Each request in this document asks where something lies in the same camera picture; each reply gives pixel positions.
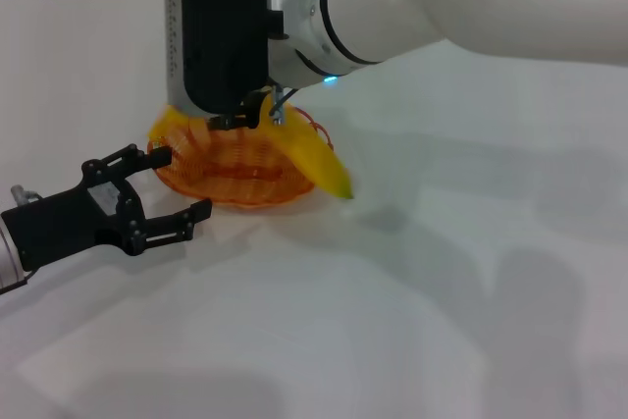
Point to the yellow banana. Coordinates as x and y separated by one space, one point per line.
314 159

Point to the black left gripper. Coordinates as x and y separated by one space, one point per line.
59 227

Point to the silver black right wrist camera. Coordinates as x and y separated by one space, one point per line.
221 31

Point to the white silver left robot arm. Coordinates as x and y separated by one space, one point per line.
10 262

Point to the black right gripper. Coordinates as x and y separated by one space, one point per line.
255 100

